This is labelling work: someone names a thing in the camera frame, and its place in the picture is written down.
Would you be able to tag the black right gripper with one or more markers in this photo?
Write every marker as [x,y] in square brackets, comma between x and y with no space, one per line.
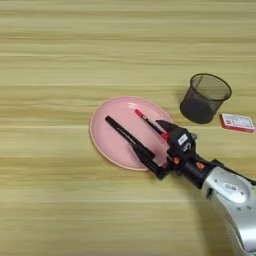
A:
[188,163]

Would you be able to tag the red marker pen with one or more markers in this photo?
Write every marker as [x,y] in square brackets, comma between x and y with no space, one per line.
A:
[150,122]

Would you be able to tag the black marker pen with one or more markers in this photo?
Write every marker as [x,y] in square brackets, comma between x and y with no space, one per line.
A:
[121,130]

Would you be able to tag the red white card box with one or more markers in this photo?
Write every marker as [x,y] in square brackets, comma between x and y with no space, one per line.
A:
[237,122]

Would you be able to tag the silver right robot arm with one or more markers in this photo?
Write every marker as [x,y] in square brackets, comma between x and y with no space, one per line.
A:
[233,203]

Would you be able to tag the small black box white label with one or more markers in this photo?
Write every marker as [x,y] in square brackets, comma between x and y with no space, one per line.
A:
[181,138]

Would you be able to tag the pink round plate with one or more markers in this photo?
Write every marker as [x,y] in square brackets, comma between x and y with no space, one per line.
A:
[116,140]

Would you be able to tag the black mesh pen cup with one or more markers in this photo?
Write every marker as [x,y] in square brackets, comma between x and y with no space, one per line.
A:
[206,88]

